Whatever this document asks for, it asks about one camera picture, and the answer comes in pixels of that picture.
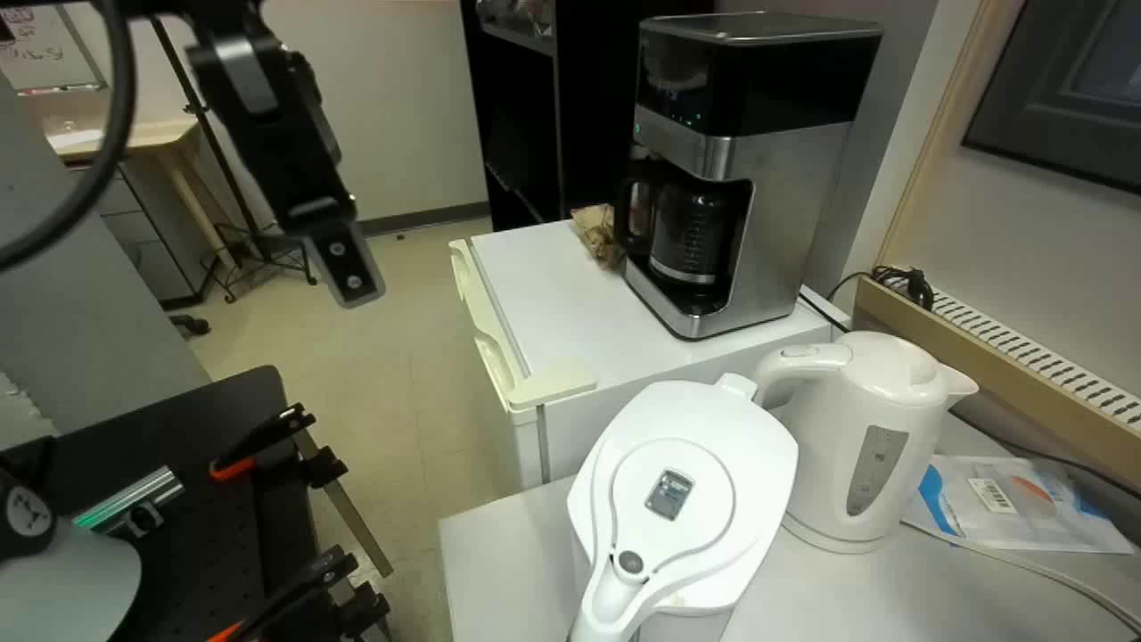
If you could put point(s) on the plastic bag with papers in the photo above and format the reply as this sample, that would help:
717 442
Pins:
1009 505

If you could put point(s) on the black steel coffeemaker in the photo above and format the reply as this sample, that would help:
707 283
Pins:
764 102

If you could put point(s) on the teal silver tool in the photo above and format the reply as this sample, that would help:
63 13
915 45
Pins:
137 507

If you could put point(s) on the lower orange black clamp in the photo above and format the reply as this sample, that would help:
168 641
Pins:
312 583

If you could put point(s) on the glass coffee carafe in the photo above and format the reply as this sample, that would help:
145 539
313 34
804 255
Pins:
678 224

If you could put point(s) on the dark framed picture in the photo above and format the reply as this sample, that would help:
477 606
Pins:
1066 91

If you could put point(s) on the white water filter pitcher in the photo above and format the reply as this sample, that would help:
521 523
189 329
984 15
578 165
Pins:
675 510

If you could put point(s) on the whiteboard on wall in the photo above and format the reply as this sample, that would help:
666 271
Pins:
41 50

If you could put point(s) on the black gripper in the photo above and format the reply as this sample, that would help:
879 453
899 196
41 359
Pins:
293 159

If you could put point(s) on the white mini fridge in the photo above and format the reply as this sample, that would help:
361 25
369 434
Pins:
568 343

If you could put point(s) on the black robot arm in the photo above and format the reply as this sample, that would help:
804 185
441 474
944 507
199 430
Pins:
221 31

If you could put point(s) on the upper orange black clamp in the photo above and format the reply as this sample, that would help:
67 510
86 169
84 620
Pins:
287 424

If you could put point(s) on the white electric kettle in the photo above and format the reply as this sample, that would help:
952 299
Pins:
868 413

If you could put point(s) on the brown crumpled item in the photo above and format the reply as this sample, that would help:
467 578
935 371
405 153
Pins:
596 232

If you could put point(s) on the wooden radiator ledge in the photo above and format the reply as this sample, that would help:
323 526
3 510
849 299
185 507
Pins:
1050 397

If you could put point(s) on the grey filing cabinet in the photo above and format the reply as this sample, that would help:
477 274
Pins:
158 232

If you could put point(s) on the orange black clamp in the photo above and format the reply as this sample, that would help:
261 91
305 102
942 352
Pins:
287 424
312 583

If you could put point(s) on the grey round disc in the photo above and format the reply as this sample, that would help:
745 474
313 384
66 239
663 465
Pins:
77 589

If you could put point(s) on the black work table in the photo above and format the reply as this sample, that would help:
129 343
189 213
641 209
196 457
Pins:
224 544

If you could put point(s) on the black tripod stand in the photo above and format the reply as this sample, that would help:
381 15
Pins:
250 249

